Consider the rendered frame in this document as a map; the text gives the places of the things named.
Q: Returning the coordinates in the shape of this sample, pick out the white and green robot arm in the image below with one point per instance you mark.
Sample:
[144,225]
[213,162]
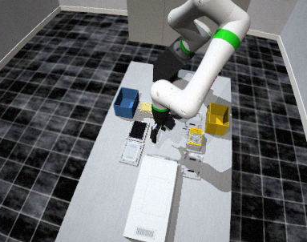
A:
[233,25]

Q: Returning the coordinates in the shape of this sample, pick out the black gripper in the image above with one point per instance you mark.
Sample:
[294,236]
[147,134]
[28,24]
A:
[155,129]

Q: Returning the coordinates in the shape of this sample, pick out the yellow bin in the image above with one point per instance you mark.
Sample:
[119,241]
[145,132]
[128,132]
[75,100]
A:
[216,119]

